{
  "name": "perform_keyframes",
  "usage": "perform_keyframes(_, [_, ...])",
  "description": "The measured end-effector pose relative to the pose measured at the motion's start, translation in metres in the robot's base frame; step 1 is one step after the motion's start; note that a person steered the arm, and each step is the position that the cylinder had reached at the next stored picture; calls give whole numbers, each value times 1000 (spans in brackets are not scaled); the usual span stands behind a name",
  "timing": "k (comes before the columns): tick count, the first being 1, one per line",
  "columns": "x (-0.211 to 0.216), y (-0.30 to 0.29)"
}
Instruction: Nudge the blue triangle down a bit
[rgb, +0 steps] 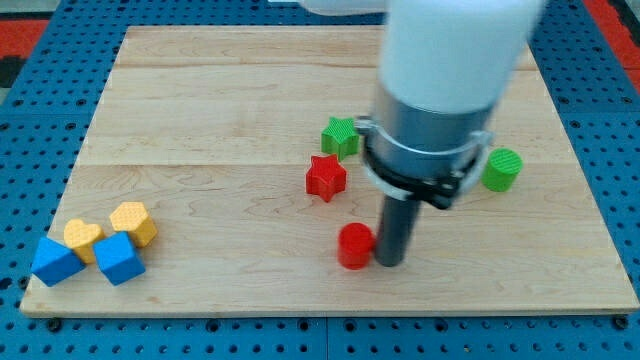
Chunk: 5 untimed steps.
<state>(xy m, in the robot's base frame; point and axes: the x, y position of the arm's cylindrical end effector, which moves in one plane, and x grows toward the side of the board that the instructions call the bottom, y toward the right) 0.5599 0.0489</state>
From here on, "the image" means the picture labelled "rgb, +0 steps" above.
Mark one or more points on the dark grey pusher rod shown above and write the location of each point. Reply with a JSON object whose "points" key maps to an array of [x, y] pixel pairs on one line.
{"points": [[395, 229]]}

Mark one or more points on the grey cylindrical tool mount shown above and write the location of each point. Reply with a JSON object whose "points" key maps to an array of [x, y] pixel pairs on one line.
{"points": [[414, 154]]}

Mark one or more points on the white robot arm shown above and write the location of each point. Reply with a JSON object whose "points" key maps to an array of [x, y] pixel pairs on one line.
{"points": [[443, 66]]}

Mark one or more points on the blue triangle block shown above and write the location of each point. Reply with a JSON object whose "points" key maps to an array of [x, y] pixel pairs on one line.
{"points": [[54, 262]]}

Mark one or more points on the red cylinder block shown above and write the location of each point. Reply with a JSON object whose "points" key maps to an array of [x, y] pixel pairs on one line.
{"points": [[355, 243]]}

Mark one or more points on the green cylinder block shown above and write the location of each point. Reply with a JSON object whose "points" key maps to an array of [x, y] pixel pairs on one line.
{"points": [[502, 168]]}

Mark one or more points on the red star block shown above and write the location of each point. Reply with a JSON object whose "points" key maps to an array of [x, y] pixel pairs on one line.
{"points": [[326, 177]]}

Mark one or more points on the green star block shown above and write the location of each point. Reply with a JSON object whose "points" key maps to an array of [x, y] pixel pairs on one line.
{"points": [[340, 138]]}

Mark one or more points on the light wooden board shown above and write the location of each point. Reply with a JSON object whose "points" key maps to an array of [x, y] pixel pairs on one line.
{"points": [[213, 128]]}

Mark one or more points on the yellow hexagon block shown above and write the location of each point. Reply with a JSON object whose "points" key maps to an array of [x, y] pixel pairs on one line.
{"points": [[134, 219]]}

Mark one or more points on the blue cube block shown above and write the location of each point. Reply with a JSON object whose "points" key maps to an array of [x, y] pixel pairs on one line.
{"points": [[118, 259]]}

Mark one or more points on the yellow heart block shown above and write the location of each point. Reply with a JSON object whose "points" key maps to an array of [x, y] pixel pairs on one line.
{"points": [[80, 238]]}

